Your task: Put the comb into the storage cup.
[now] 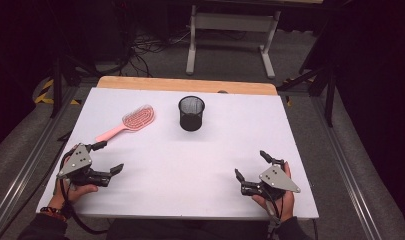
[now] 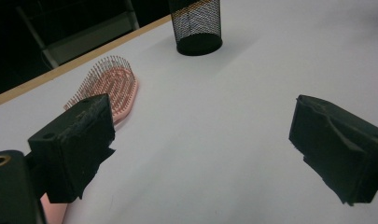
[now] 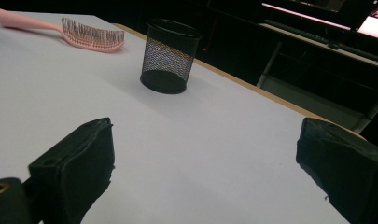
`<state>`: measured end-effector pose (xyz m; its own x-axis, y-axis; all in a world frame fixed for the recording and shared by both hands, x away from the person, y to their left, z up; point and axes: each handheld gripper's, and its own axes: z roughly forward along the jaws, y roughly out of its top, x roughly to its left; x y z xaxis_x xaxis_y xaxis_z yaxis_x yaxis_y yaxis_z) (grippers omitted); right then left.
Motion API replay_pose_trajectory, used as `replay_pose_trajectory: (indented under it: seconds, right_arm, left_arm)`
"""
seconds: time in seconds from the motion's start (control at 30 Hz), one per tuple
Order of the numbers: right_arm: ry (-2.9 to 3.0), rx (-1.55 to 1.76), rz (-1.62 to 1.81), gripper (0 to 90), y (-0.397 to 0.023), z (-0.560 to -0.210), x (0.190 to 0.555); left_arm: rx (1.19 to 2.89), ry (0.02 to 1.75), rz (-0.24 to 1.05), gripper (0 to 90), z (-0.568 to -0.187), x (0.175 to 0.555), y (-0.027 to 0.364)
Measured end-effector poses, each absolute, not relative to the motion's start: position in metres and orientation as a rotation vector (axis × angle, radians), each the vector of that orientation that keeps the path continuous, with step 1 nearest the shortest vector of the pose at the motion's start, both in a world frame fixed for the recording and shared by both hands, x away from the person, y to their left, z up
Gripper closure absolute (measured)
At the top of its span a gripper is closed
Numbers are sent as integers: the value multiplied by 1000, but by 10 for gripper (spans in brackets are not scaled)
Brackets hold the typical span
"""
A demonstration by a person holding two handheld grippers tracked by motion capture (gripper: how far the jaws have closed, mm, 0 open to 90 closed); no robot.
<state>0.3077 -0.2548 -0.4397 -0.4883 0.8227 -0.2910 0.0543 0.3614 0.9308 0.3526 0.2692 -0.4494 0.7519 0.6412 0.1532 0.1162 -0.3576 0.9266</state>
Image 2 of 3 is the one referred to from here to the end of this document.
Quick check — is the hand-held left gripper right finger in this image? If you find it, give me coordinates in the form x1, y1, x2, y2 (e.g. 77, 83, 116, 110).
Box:
288, 93, 378, 207

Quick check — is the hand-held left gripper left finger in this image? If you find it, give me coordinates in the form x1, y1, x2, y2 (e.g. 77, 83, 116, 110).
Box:
27, 92, 117, 204

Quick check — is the black mesh pen holder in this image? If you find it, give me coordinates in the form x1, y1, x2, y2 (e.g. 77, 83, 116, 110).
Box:
168, 0, 224, 57

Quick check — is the white metal table frame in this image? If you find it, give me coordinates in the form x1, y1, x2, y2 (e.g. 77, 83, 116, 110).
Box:
15, 0, 142, 69

